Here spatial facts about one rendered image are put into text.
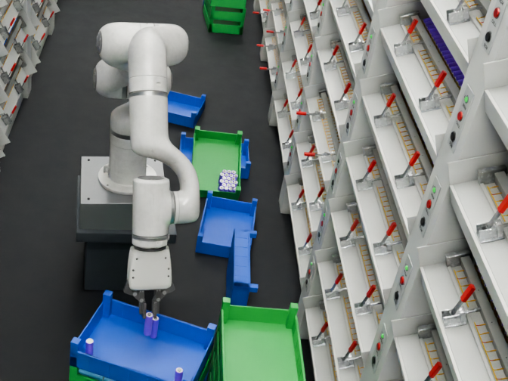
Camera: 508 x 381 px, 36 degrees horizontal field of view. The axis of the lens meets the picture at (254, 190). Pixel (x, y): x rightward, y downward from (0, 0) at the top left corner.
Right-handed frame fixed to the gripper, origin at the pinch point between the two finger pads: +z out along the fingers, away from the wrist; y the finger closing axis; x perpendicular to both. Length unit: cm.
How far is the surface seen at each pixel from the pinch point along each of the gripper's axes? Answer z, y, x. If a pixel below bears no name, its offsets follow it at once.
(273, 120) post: -26, -88, -181
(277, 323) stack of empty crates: 10.6, -36.9, -12.6
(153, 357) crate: 14.5, -2.2, -4.6
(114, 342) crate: 11.9, 6.8, -10.2
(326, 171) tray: -23, -65, -54
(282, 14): -77, -101, -214
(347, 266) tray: -4, -56, -13
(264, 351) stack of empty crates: 14.8, -30.6, -3.9
